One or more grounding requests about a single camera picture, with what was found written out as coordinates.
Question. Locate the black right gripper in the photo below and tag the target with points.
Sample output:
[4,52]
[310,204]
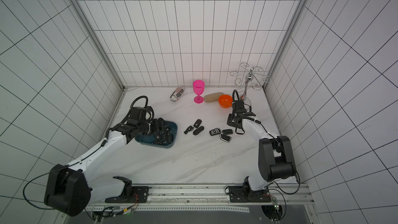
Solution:
[236,120]

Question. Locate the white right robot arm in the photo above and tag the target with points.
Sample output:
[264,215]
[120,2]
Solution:
[275,155]

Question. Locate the orange plastic bowl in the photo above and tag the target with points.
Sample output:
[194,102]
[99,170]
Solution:
[225,101]

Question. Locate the black VW flip key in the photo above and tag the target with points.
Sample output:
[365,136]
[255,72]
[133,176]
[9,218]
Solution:
[197,124]

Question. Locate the black small key fob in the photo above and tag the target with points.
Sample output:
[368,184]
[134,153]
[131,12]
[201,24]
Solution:
[227,131]

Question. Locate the chrome glass holder stand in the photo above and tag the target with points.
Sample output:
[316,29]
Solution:
[250,77]

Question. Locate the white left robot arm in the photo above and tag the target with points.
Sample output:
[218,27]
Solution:
[70,189]

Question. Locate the pink plastic wine glass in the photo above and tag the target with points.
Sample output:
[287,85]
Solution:
[198,88]

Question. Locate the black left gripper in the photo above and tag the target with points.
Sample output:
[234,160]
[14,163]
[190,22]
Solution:
[161,128]

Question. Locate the black silver flip key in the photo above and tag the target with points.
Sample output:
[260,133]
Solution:
[225,138]

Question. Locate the black Porsche style key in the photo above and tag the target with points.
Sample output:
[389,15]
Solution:
[198,130]

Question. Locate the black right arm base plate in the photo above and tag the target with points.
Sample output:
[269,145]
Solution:
[243,194]

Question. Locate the teal storage box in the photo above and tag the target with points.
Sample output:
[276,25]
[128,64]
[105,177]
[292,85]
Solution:
[163,139]

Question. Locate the black BMW key fob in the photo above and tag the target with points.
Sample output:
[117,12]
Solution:
[215,131]

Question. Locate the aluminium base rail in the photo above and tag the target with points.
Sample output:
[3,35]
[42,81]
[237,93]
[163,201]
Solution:
[201,197]

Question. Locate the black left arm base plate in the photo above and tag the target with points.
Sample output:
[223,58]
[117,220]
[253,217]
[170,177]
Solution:
[129,193]

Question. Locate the cork oval block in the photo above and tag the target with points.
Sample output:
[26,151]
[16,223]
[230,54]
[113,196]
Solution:
[214,97]

